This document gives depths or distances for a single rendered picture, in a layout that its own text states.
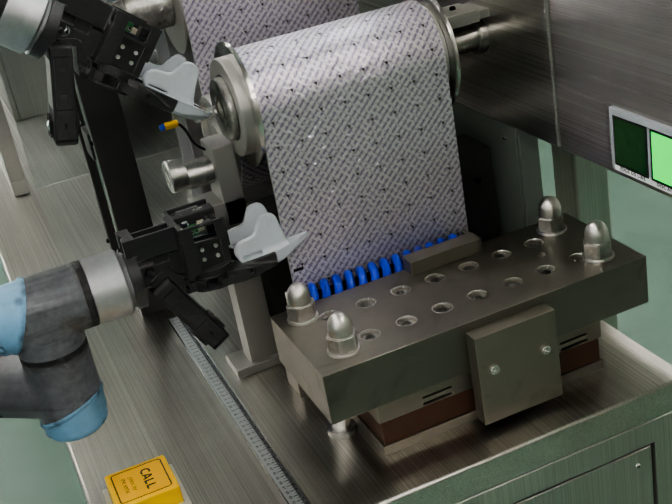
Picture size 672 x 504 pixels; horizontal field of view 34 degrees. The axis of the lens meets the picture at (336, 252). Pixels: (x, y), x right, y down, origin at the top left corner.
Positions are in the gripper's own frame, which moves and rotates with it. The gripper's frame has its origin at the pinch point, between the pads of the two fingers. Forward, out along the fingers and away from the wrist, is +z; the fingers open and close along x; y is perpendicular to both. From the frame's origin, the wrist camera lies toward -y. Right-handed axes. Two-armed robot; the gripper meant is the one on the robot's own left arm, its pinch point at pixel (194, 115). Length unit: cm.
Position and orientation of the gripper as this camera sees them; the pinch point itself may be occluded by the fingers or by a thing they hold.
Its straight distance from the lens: 127.4
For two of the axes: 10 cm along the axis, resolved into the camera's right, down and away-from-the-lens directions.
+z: 8.1, 3.3, 4.9
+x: -3.9, -3.3, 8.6
